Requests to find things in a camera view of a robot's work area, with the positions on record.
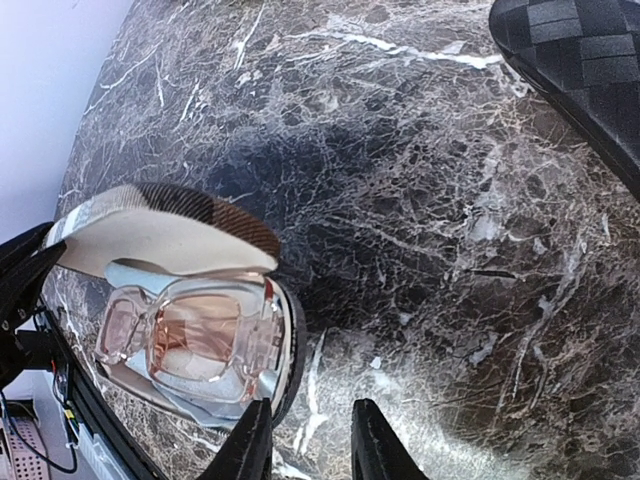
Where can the pink translucent sunglasses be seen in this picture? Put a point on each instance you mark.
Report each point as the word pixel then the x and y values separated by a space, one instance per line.
pixel 195 335

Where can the light blue cloth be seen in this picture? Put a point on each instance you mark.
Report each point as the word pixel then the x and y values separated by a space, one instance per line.
pixel 200 395

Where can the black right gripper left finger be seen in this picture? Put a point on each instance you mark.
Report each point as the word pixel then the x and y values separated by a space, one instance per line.
pixel 247 452

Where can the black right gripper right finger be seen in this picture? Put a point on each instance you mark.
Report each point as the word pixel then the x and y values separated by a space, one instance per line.
pixel 376 450

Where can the black front table rail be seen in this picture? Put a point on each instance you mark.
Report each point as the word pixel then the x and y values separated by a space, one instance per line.
pixel 105 444

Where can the pink perforated basket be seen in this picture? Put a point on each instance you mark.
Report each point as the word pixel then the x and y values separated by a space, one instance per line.
pixel 23 463

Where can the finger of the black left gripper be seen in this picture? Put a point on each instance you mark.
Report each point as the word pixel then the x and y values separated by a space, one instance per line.
pixel 25 265

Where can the black checkered glasses case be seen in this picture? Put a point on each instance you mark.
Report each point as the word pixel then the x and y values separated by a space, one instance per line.
pixel 583 58

